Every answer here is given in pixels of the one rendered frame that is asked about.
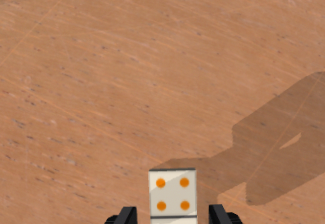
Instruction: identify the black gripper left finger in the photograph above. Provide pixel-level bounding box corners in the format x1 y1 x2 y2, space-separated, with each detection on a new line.
104 206 137 224

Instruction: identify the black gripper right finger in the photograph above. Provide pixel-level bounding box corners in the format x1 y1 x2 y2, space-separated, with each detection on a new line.
209 204 243 224

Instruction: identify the white domino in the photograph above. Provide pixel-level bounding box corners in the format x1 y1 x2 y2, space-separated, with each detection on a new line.
149 168 197 224

